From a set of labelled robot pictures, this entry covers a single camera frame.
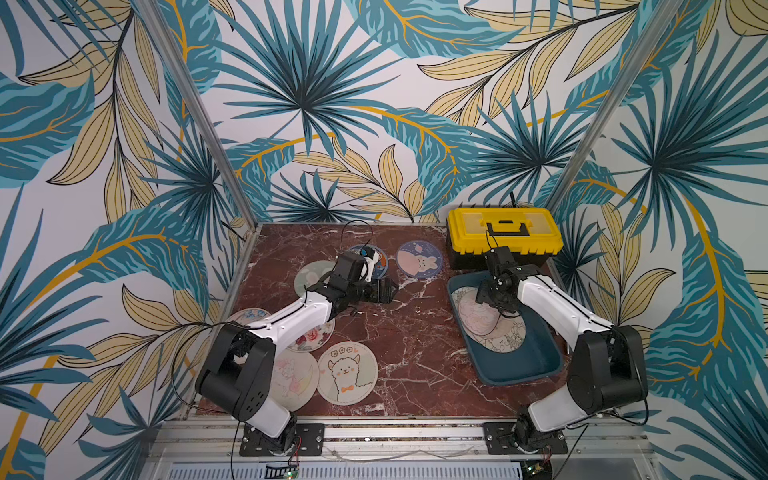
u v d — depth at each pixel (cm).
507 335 90
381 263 108
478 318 93
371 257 79
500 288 65
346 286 68
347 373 84
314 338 90
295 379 83
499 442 73
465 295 100
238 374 43
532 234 95
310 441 73
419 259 110
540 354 84
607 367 44
